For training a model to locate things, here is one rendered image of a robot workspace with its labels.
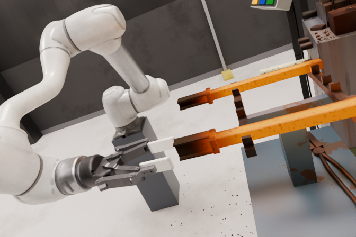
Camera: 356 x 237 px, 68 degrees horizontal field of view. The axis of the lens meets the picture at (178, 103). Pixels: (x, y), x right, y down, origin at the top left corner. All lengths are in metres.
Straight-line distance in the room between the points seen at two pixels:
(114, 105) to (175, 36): 2.16
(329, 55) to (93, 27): 0.81
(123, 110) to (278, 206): 1.01
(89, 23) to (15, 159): 0.55
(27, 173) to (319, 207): 0.67
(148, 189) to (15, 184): 1.21
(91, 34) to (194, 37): 2.61
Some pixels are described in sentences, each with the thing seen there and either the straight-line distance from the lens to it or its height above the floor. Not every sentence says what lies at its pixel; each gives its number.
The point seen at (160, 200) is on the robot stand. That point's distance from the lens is 1.84.
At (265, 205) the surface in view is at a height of 0.67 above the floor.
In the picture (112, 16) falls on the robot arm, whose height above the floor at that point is 1.23.
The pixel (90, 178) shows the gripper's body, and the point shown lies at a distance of 0.66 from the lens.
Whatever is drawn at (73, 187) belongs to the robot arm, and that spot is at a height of 0.92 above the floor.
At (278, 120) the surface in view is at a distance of 0.56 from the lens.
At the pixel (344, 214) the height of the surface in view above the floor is 0.67.
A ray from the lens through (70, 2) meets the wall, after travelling 3.78.
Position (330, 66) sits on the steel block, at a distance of 1.03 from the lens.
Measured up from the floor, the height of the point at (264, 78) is 0.94.
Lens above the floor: 1.24
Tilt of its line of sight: 22 degrees down
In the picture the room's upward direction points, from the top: 23 degrees counter-clockwise
